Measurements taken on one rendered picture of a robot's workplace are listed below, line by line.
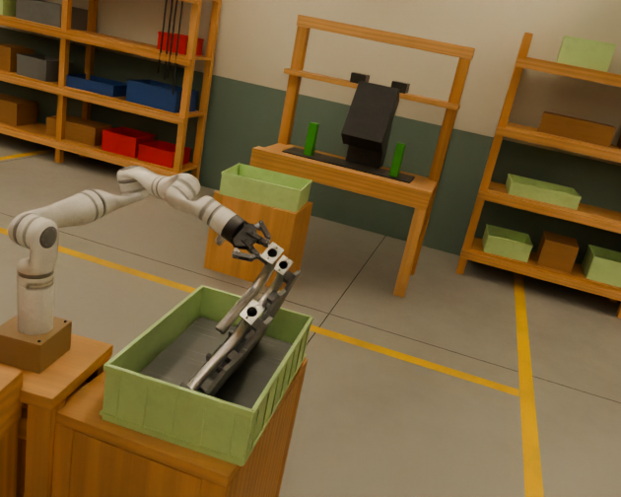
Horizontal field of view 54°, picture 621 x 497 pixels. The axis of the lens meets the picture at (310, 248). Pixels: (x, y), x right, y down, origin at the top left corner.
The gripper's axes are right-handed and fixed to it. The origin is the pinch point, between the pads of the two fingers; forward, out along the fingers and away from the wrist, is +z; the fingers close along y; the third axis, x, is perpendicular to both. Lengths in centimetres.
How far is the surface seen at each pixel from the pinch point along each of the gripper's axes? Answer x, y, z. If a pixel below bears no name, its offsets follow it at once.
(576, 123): 258, 346, 77
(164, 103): 375, 191, -266
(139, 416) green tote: 11, -54, -1
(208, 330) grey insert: 48, -19, -9
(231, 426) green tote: 2.6, -41.7, 20.3
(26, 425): 20, -73, -25
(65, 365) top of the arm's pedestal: 21, -55, -29
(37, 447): 21, -76, -19
